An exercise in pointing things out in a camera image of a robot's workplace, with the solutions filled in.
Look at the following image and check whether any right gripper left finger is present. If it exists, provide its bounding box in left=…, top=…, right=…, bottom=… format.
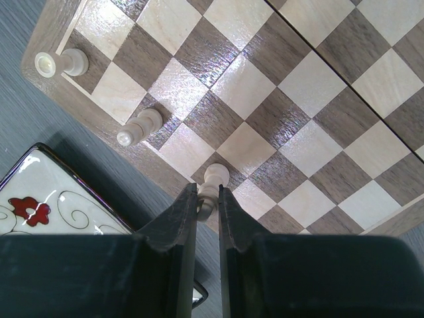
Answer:
left=1, top=184, right=197, bottom=317

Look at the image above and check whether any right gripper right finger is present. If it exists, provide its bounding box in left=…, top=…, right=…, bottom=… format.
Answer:
left=219, top=187, right=423, bottom=317

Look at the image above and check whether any light queen piece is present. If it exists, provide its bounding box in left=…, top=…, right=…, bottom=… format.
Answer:
left=197, top=163, right=230, bottom=222

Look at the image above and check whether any light bishop piece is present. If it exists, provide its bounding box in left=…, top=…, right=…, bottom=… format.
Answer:
left=117, top=108, right=163, bottom=147

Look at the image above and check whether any light rook piece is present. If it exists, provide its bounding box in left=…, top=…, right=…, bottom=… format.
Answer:
left=34, top=48, right=89, bottom=78

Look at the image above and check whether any floral square plate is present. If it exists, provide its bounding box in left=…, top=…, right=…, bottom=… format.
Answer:
left=1, top=143, right=205, bottom=307

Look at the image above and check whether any wooden chessboard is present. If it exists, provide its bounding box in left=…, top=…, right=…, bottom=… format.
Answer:
left=21, top=1, right=423, bottom=236

